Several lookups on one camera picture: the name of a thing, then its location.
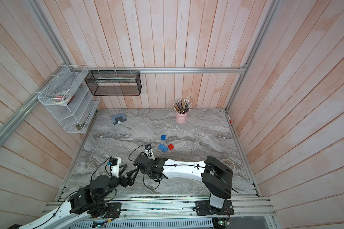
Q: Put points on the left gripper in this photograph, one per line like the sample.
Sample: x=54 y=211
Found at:
x=130 y=181

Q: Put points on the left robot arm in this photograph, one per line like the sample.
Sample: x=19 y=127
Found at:
x=88 y=202

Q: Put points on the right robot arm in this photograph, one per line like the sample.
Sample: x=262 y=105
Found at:
x=216 y=176

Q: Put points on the blue grey stapler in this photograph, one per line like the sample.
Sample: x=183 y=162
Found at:
x=120 y=118

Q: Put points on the pink pencil cup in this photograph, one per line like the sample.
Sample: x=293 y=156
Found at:
x=181 y=118

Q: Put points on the bundle of pencils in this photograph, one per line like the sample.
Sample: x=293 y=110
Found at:
x=182 y=106

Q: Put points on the black mesh basket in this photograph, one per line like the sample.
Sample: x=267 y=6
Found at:
x=114 y=82

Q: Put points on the tape roll on shelf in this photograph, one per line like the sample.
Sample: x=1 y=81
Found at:
x=61 y=98

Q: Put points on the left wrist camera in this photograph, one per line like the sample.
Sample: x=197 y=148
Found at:
x=114 y=164

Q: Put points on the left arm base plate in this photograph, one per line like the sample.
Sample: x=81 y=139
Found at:
x=109 y=210

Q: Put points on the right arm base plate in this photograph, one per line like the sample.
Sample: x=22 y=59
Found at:
x=203 y=208

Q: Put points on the white wire shelf rack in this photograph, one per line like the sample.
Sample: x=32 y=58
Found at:
x=74 y=117

